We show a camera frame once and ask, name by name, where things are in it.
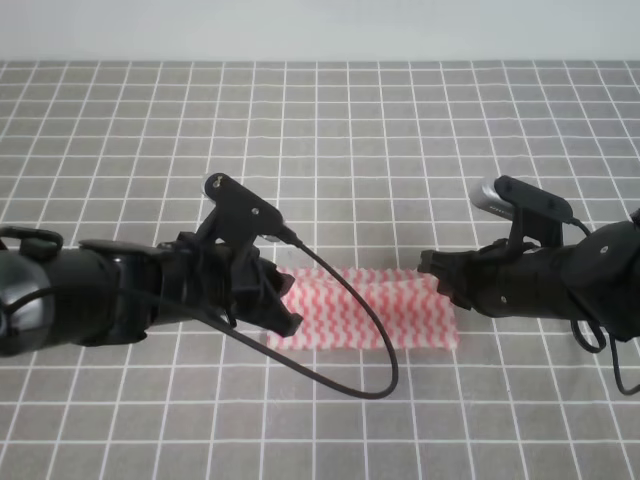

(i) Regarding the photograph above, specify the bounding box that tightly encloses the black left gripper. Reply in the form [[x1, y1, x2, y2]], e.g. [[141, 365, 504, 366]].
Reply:
[[158, 232, 303, 336]]

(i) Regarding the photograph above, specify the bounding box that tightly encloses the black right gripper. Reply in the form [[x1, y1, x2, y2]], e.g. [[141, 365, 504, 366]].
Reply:
[[418, 239, 538, 318]]

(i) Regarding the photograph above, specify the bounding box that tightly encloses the pink wavy striped towel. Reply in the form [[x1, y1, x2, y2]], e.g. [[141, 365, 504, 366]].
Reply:
[[265, 266, 460, 352]]

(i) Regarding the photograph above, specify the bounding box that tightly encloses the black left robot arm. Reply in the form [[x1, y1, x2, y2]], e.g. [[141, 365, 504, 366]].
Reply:
[[1, 226, 302, 357]]

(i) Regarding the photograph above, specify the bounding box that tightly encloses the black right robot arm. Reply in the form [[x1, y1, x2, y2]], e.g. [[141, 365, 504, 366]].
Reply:
[[417, 213, 639, 342]]

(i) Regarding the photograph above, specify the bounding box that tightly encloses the grey grid tablecloth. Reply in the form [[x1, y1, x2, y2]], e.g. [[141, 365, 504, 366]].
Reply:
[[1, 61, 639, 479]]

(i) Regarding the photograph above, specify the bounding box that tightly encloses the black left camera cable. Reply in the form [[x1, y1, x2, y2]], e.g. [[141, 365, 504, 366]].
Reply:
[[9, 227, 399, 400]]

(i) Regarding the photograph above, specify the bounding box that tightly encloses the black camera cable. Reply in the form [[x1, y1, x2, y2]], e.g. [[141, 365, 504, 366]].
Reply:
[[567, 217, 640, 396], [9, 227, 399, 400]]

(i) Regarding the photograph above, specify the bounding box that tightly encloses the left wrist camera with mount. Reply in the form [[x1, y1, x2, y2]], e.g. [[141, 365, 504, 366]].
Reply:
[[195, 173, 285, 250]]

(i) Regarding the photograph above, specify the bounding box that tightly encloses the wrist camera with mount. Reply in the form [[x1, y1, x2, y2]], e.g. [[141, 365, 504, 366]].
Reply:
[[195, 173, 285, 250], [470, 175, 574, 249]]

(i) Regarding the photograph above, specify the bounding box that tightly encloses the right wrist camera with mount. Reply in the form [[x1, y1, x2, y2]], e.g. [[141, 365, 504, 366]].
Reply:
[[470, 175, 574, 249]]

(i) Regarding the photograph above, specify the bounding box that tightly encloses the black right camera cable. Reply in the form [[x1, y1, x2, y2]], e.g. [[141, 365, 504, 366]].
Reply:
[[567, 217, 640, 396]]

